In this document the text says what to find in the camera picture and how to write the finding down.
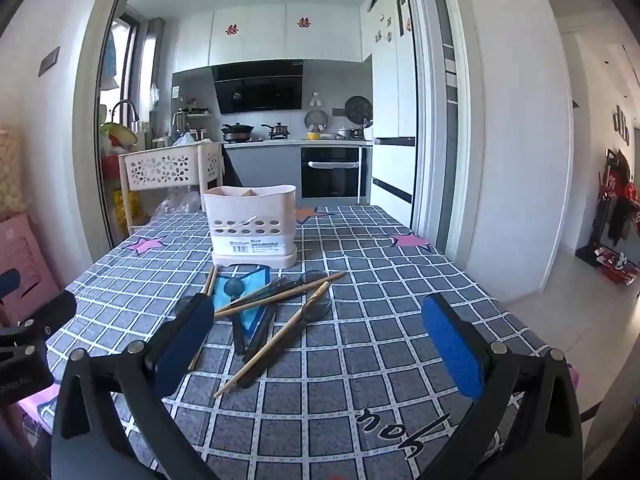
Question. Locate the dark translucent plastic spoon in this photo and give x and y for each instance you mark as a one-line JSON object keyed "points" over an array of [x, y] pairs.
{"points": [[320, 311], [262, 332], [234, 287]]}

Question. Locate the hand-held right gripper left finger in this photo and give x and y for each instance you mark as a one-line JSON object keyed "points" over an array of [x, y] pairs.
{"points": [[185, 340]]}

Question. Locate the black round splatter screen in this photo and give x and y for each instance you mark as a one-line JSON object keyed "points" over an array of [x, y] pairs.
{"points": [[358, 108]]}

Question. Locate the steel cooking pot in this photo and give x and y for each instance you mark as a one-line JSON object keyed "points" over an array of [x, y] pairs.
{"points": [[279, 131]]}

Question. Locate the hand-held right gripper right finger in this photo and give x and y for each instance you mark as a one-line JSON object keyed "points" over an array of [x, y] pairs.
{"points": [[450, 345]]}

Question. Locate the black wok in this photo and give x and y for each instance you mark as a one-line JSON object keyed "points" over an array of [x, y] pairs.
{"points": [[237, 132]]}

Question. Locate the beige perforated basket trolley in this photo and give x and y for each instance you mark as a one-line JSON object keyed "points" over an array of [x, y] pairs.
{"points": [[160, 167]]}

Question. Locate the grey kitchen counter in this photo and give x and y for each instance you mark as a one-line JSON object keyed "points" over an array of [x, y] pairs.
{"points": [[265, 165]]}

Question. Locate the dark wall switch panel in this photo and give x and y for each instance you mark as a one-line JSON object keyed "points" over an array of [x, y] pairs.
{"points": [[49, 61]]}

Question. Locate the round hanging pan lid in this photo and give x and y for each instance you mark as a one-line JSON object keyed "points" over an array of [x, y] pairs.
{"points": [[316, 119]]}

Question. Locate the black range hood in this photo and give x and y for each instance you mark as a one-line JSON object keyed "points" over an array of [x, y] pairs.
{"points": [[260, 85]]}

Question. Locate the yellow package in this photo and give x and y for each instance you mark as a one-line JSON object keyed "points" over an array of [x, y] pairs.
{"points": [[127, 212]]}

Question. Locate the white upper kitchen cabinets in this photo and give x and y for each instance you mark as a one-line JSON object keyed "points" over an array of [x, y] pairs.
{"points": [[265, 40]]}

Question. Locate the clear plastic bag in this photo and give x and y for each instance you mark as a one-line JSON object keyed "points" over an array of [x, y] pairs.
{"points": [[180, 205]]}

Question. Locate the grey checked tablecloth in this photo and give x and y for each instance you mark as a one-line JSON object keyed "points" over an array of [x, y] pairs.
{"points": [[375, 360]]}

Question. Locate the white refrigerator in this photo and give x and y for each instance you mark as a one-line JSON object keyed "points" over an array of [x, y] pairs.
{"points": [[392, 85]]}

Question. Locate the white plastic utensil holder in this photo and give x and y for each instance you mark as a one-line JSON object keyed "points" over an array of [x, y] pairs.
{"points": [[270, 210]]}

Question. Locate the curved kitchen faucet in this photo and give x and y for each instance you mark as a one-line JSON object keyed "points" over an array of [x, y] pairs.
{"points": [[125, 105]]}

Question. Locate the blender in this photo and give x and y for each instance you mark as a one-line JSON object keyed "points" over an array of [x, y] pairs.
{"points": [[179, 125]]}

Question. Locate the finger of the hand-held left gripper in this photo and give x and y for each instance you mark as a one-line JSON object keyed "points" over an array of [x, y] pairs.
{"points": [[55, 310], [9, 284]]}

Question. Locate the red paper-cut sticker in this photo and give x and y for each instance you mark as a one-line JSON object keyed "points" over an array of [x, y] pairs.
{"points": [[231, 29], [302, 22]]}

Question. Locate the pink plastic stool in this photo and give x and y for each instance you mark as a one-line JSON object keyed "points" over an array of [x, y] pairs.
{"points": [[25, 260]]}

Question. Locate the black built-in oven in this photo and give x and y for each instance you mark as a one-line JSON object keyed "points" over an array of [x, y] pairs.
{"points": [[332, 172]]}

